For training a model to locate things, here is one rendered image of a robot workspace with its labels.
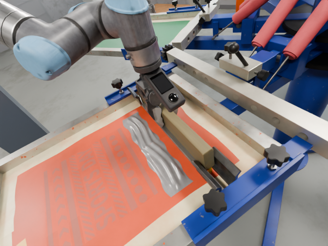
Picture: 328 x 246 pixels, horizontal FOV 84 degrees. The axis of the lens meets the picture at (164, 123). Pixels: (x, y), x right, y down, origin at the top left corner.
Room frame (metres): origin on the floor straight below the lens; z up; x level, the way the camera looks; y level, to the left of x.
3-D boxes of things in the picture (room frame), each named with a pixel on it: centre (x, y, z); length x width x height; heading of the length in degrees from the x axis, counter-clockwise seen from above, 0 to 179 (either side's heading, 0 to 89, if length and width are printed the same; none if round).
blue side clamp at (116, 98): (0.67, 0.05, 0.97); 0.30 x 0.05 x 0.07; 107
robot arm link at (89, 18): (0.47, 0.08, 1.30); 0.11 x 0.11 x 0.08; 52
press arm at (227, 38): (1.07, -0.36, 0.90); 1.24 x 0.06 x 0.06; 47
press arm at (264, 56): (0.50, -0.34, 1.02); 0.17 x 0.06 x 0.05; 107
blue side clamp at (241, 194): (0.14, -0.12, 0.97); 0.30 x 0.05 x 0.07; 107
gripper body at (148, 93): (0.43, -0.01, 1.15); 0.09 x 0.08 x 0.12; 17
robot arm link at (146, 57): (0.42, -0.01, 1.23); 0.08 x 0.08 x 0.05
